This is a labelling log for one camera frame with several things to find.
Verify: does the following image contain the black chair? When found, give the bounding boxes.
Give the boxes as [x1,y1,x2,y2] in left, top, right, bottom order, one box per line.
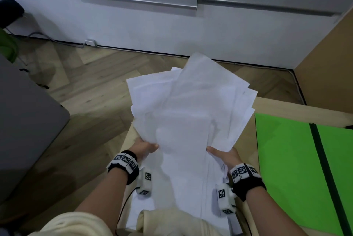
[0,0,25,28]

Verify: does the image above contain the black wristband with marker tags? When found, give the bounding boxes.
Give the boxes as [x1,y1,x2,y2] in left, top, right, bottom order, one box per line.
[229,163,267,202]
[106,150,140,185]

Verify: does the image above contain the person's right forearm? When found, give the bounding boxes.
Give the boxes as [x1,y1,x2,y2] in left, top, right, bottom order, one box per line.
[244,189,308,236]

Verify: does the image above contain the person's cream clothing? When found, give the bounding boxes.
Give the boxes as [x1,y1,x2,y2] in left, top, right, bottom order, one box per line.
[27,208,221,236]

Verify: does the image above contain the brown wooden partition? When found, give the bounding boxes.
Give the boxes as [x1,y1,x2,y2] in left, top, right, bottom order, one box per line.
[293,7,353,114]

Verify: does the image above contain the stack of white paper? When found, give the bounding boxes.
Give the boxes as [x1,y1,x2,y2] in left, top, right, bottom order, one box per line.
[126,52,258,236]

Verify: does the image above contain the person's right hand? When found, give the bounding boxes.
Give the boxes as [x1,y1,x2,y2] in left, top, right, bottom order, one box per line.
[206,146,244,173]

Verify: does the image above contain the grey desk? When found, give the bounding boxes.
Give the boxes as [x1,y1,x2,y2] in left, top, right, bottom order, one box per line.
[0,54,71,203]

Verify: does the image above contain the person's left hand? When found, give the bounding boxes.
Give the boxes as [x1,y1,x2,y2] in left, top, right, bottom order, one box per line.
[129,138,160,162]

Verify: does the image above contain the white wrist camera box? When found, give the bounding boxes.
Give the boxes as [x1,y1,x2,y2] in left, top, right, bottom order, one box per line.
[215,183,237,216]
[136,170,153,196]

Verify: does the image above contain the green object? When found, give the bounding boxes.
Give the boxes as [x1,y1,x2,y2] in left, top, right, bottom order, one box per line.
[0,28,19,63]

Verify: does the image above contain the person's left forearm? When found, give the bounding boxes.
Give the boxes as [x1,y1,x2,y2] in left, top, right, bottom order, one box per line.
[74,171,128,236]

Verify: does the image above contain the grey floor cable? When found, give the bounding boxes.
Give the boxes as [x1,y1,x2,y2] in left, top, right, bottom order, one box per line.
[27,32,86,48]

